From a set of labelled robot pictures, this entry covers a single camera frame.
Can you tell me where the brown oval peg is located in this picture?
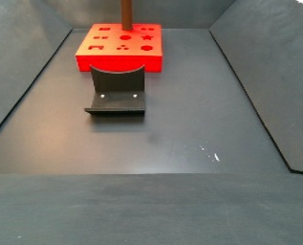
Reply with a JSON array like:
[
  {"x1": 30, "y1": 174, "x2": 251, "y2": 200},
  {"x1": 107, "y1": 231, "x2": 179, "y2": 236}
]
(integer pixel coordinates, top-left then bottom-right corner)
[{"x1": 121, "y1": 0, "x2": 134, "y2": 31}]

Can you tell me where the red shape sorter block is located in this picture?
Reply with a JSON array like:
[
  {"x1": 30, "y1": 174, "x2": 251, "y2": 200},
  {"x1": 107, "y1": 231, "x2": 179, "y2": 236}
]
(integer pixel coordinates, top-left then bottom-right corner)
[{"x1": 77, "y1": 23, "x2": 163, "y2": 73}]

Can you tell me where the black curved holder bracket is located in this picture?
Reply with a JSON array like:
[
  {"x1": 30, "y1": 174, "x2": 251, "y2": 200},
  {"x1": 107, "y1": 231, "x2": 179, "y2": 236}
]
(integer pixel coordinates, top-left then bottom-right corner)
[{"x1": 85, "y1": 66, "x2": 146, "y2": 115}]

